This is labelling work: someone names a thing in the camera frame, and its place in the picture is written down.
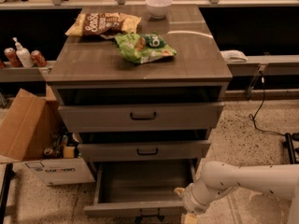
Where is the grey drawer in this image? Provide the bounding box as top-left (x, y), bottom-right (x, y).
top-left (78, 140), bottom-right (210, 162)
top-left (84, 160), bottom-right (195, 224)
top-left (59, 102), bottom-right (224, 133)

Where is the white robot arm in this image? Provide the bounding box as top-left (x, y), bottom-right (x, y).
top-left (175, 161), bottom-right (299, 224)

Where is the grey drawer cabinet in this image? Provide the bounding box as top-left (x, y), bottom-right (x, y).
top-left (47, 6), bottom-right (232, 182)

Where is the black stand base right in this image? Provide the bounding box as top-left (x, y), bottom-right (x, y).
top-left (283, 133), bottom-right (298, 164)

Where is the white folded cloth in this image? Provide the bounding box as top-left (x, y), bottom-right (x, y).
top-left (221, 50), bottom-right (248, 63)

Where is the green chip bag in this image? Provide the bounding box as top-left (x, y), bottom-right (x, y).
top-left (114, 34), bottom-right (177, 64)

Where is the cardboard box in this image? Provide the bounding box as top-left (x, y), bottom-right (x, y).
top-left (0, 89), bottom-right (94, 186)

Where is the black bar lower left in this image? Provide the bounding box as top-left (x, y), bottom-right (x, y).
top-left (0, 163), bottom-right (14, 224)

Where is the brown yellow chip bag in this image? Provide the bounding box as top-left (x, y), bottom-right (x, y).
top-left (65, 12), bottom-right (141, 39)

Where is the white bowl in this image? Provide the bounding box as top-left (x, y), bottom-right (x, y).
top-left (145, 0), bottom-right (172, 19)

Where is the right red soda can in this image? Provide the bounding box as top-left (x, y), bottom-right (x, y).
top-left (31, 50), bottom-right (47, 67)

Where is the red soda can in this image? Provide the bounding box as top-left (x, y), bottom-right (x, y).
top-left (31, 50), bottom-right (47, 67)
top-left (4, 48), bottom-right (21, 67)

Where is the white pump bottle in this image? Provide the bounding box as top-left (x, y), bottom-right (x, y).
top-left (13, 37), bottom-right (34, 68)

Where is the left red soda can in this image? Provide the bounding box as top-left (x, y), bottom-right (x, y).
top-left (4, 48), bottom-right (21, 67)

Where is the black floor cable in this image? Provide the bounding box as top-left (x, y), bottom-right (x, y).
top-left (248, 75), bottom-right (287, 138)

